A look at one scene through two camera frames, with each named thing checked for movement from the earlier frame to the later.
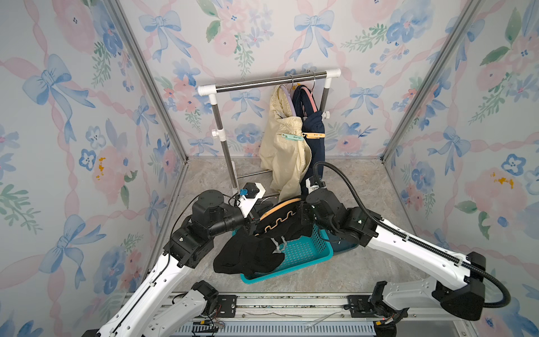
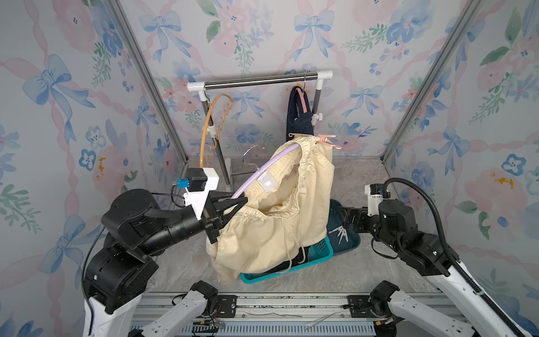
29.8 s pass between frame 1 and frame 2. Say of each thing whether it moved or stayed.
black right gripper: moved
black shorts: moved
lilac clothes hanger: moved
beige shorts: moved
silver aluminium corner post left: stayed
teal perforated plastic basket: stayed
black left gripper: moved
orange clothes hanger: moved
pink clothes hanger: moved
